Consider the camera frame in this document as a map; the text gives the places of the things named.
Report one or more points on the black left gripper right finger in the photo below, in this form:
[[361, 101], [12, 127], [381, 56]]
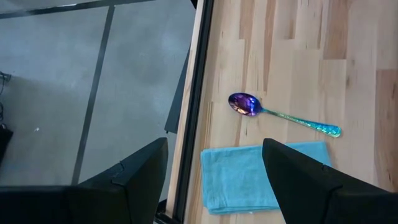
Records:
[[298, 186]]

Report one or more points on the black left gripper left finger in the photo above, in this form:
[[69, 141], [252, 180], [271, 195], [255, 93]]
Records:
[[136, 186]]

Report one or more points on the blue cloth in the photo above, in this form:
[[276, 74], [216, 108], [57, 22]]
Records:
[[233, 180]]

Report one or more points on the iridescent spoon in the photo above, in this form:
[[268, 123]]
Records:
[[245, 104]]

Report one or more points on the black table edge frame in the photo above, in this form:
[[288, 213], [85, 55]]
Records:
[[194, 124]]

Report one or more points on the black under-table bracket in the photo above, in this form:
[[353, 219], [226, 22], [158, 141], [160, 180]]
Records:
[[178, 102]]

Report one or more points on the black floor frame bar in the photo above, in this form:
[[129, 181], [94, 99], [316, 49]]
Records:
[[62, 8], [93, 93]]

